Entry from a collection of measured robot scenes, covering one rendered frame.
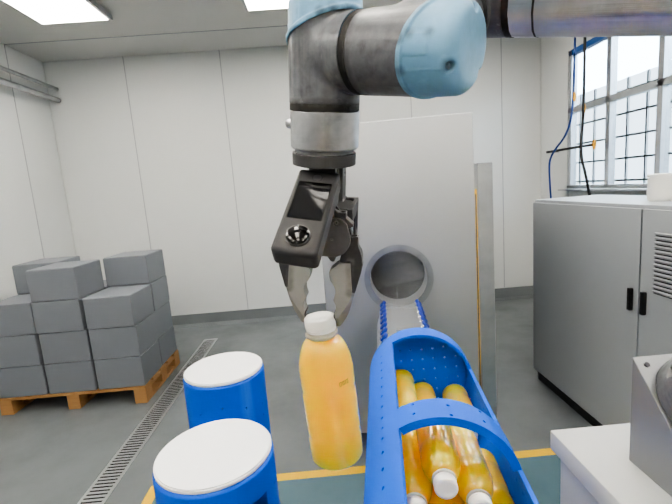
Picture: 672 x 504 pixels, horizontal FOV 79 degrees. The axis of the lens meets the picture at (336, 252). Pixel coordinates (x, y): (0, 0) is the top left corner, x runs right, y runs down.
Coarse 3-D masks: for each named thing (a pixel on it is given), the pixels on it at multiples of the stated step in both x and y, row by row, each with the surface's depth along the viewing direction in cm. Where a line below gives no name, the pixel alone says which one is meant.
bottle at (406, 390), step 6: (396, 372) 113; (402, 372) 112; (408, 372) 113; (396, 378) 110; (402, 378) 109; (408, 378) 109; (402, 384) 106; (408, 384) 106; (414, 384) 110; (402, 390) 102; (408, 390) 103; (414, 390) 105; (402, 396) 100; (408, 396) 100; (414, 396) 102; (402, 402) 99; (408, 402) 99
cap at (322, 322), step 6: (318, 312) 52; (324, 312) 52; (330, 312) 52; (306, 318) 51; (312, 318) 51; (318, 318) 50; (324, 318) 50; (330, 318) 50; (306, 324) 50; (312, 324) 50; (318, 324) 49; (324, 324) 49; (330, 324) 50; (306, 330) 51; (312, 330) 50; (318, 330) 49; (324, 330) 50; (330, 330) 50
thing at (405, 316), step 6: (390, 306) 241; (396, 306) 241; (402, 306) 240; (408, 306) 239; (414, 306) 239; (390, 312) 233; (396, 312) 232; (402, 312) 231; (408, 312) 231; (414, 312) 230; (378, 318) 242; (390, 318) 223; (396, 318) 222; (402, 318) 221; (408, 318) 220; (414, 318) 220; (378, 324) 233; (390, 324) 213; (396, 324) 212; (402, 324) 212; (408, 324) 211; (414, 324) 210; (420, 324) 210; (378, 330) 224; (390, 330) 204; (378, 336) 215; (378, 342) 206
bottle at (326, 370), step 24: (312, 336) 50; (336, 336) 51; (312, 360) 49; (336, 360) 49; (312, 384) 50; (336, 384) 49; (312, 408) 51; (336, 408) 50; (312, 432) 52; (336, 432) 50; (360, 432) 54; (312, 456) 53; (336, 456) 51; (360, 456) 53
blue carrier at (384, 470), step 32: (384, 352) 111; (416, 352) 118; (448, 352) 117; (384, 384) 94; (448, 384) 119; (384, 416) 81; (416, 416) 74; (448, 416) 72; (480, 416) 75; (384, 448) 71; (384, 480) 64; (512, 480) 77
